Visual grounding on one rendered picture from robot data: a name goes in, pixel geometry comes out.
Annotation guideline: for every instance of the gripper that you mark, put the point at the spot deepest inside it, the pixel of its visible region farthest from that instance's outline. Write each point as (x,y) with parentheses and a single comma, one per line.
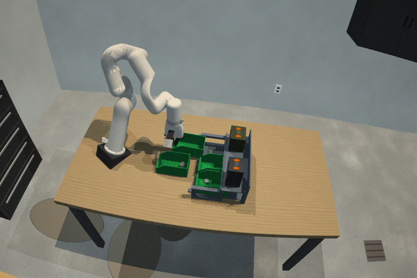
(178,131)

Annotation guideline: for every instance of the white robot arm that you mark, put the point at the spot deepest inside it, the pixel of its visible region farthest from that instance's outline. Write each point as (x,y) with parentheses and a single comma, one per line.
(118,84)

